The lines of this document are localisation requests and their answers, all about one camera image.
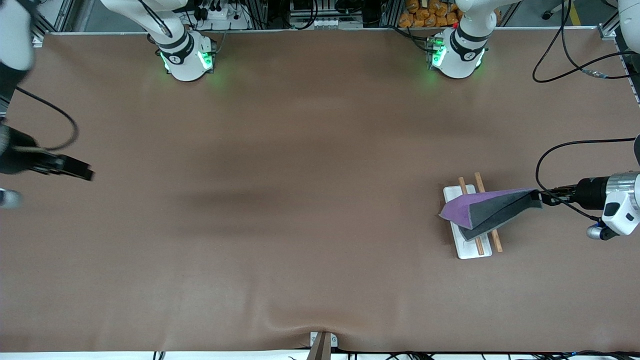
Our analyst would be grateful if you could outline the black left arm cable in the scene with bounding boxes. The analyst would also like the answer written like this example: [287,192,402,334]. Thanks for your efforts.
[532,0,640,223]

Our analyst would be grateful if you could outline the white power strip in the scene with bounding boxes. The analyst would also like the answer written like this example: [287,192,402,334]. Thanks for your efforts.
[197,0,251,31]

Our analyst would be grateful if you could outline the silver aluminium frame rail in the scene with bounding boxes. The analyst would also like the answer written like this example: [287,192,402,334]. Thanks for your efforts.
[30,0,83,46]
[597,0,640,106]

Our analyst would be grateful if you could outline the brown table mat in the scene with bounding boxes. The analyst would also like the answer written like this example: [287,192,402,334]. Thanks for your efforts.
[0,29,640,353]

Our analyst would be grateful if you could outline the white terminal block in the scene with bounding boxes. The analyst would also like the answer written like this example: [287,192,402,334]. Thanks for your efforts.
[314,17,352,30]

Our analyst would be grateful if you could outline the grey and purple towel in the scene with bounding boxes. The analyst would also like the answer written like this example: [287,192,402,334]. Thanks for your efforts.
[438,188,543,243]

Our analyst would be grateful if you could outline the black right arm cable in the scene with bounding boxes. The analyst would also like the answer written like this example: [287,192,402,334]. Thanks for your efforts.
[15,86,80,151]

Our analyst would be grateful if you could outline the grey metal bracket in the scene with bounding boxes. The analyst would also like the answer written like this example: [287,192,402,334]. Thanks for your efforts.
[309,331,339,349]

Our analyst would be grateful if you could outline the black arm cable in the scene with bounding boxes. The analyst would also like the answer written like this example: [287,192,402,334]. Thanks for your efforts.
[532,0,640,223]
[15,86,80,151]

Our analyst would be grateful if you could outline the wooden rack rod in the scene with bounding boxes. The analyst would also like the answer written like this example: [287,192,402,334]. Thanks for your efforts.
[474,172,503,253]
[459,177,485,256]

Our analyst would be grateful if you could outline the orange packaged goods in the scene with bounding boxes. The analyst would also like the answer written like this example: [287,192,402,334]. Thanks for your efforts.
[398,0,463,28]

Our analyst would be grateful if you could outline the white rack base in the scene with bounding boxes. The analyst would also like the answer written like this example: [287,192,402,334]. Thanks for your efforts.
[443,184,493,260]

